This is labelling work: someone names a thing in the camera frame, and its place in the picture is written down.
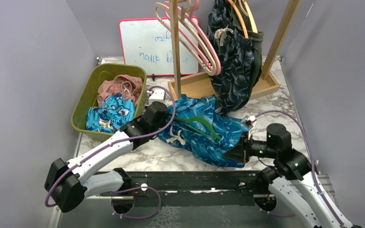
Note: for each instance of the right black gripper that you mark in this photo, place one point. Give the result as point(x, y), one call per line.
point(241, 151)

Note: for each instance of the blue leaf print shorts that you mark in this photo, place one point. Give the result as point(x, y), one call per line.
point(204, 148)

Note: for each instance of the green plastic hanger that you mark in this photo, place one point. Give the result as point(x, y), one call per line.
point(197, 115)

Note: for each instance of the pink shorts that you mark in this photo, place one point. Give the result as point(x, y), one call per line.
point(129, 87)

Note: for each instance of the blue shark print shorts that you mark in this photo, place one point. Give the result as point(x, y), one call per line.
point(114, 112)

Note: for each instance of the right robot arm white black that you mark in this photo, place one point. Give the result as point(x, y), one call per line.
point(292, 179)

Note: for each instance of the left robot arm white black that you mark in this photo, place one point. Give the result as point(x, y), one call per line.
point(68, 183)

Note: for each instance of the dark blue patterned shorts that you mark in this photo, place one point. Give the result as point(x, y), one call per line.
point(233, 85)

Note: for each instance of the dark olive shorts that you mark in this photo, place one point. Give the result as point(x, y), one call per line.
point(257, 39)

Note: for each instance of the beige wooden hanger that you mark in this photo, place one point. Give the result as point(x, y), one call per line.
point(246, 10)

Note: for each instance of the orange wooden hanger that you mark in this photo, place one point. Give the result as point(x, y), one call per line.
point(239, 17)

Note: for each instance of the wooden clothes rack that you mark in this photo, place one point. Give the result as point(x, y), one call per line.
point(199, 84)

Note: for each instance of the olive green plastic basket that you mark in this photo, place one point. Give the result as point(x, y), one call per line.
point(88, 98)

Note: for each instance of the red framed whiteboard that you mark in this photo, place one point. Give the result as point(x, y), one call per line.
point(148, 44)

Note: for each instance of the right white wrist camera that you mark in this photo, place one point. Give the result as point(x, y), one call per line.
point(249, 122)

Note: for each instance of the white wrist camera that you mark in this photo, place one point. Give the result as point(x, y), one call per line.
point(157, 95)
point(249, 122)

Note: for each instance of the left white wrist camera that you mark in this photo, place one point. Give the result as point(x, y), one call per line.
point(157, 95)

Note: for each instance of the black metal base rail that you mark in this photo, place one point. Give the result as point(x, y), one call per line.
point(171, 199)

